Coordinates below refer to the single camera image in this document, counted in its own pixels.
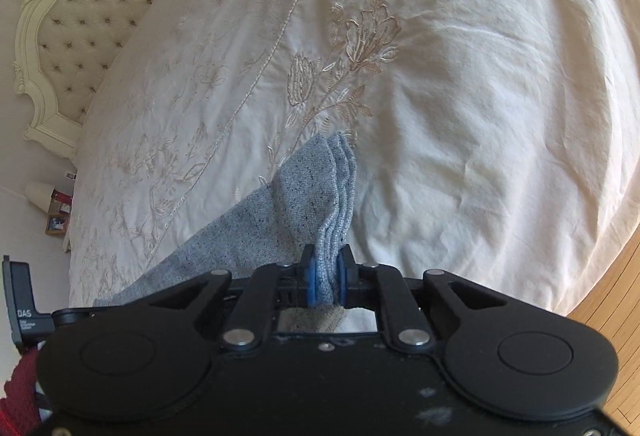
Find grey speckled pants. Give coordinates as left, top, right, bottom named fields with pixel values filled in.
left=99, top=132, right=357, bottom=332

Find red sleeve forearm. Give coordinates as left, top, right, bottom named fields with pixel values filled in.
left=0, top=348, right=40, bottom=436

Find cream embroidered bedspread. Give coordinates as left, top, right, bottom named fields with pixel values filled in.
left=70, top=0, right=639, bottom=315

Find cream tufted headboard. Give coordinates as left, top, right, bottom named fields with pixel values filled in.
left=13, top=0, right=155, bottom=159

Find wooden picture frame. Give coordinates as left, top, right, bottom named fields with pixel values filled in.
left=46, top=213, right=70, bottom=236

